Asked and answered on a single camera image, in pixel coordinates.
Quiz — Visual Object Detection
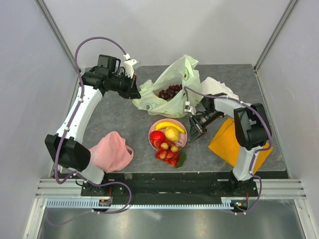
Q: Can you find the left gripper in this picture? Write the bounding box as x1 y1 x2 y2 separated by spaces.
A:
109 72 141 100

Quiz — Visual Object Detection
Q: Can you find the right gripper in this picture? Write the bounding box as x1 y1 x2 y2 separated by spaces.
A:
188 110 223 143

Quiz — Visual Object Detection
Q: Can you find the yellow fake pear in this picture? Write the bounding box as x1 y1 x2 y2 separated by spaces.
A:
164 126 180 142

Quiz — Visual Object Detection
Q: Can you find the yellow fake banana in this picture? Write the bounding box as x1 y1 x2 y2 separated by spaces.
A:
155 121 185 133

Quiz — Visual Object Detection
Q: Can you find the red strawberry bunch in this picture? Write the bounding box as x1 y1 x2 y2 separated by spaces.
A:
153 140 186 168

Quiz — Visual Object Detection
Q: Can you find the red fake apple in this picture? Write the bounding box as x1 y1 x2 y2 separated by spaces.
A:
150 130 165 145

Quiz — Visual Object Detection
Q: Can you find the translucent green plastic bag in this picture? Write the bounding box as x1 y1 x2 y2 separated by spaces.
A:
133 55 202 118

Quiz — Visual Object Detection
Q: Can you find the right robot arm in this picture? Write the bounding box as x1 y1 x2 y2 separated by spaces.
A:
184 93 272 196

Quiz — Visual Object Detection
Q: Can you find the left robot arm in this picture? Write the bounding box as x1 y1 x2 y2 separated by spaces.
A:
45 54 141 196

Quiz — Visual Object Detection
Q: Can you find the pink plate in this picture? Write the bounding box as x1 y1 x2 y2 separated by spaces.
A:
148 118 188 149

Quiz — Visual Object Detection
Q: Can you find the orange folded cloth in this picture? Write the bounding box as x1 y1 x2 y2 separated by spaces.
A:
208 118 273 180

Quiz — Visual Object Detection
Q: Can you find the dark grape bunch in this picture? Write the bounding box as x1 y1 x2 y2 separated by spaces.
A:
156 84 182 101

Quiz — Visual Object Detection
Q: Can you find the white folded towel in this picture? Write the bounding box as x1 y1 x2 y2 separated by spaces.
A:
201 77 239 100

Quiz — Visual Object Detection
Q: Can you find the pink baseball cap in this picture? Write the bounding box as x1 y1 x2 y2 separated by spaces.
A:
89 131 134 173

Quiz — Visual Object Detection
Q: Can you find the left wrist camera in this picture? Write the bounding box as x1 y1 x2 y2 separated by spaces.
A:
123 53 141 78

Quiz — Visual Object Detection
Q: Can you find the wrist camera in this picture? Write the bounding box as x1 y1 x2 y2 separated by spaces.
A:
123 53 141 78
184 101 196 116

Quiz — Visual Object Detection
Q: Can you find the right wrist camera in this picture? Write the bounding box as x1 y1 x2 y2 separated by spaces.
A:
184 101 196 116

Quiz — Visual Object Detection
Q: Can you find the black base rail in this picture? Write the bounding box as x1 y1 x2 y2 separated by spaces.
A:
81 171 260 200

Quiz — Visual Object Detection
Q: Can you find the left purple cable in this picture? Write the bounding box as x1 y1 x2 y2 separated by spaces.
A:
46 36 133 226

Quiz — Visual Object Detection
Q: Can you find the left aluminium frame post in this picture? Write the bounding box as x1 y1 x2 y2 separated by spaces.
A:
34 0 76 70

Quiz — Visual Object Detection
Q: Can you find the aluminium frame post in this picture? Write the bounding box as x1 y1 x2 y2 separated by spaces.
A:
253 0 300 71
34 0 76 70

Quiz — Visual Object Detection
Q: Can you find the white cable duct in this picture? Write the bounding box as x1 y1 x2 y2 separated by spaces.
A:
45 198 244 210

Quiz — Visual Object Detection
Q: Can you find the right aluminium frame post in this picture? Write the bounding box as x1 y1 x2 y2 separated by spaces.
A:
253 0 300 71

